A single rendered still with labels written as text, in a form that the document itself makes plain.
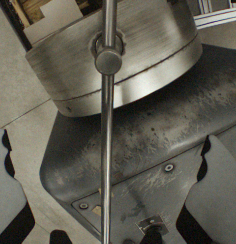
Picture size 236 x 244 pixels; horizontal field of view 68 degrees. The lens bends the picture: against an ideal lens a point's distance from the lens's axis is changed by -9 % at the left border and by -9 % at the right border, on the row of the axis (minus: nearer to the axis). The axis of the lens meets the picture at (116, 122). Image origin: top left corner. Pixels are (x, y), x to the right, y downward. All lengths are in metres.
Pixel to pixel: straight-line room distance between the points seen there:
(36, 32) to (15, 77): 1.25
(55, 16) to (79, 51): 0.14
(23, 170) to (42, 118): 0.61
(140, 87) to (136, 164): 0.11
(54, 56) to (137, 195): 0.25
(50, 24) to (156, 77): 0.21
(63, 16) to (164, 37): 0.19
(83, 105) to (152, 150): 0.12
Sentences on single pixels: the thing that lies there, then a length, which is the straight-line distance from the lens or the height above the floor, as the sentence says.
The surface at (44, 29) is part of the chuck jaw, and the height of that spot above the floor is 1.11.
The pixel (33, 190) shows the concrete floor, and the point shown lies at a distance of 2.20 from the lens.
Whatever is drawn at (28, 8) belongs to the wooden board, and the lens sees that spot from 0.62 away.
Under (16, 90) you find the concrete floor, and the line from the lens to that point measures 1.64.
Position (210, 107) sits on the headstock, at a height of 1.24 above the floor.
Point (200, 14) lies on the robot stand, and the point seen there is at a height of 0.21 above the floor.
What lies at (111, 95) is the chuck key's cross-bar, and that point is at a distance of 0.18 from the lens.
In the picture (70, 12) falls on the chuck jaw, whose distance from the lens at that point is 0.37.
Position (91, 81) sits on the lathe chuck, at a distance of 0.25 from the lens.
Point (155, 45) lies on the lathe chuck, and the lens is 0.25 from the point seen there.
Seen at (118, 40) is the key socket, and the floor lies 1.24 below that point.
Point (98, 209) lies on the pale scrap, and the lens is 0.35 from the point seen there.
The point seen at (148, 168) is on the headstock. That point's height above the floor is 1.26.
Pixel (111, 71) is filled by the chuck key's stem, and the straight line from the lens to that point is 0.16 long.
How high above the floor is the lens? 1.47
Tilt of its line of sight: 62 degrees down
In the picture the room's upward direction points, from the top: 162 degrees clockwise
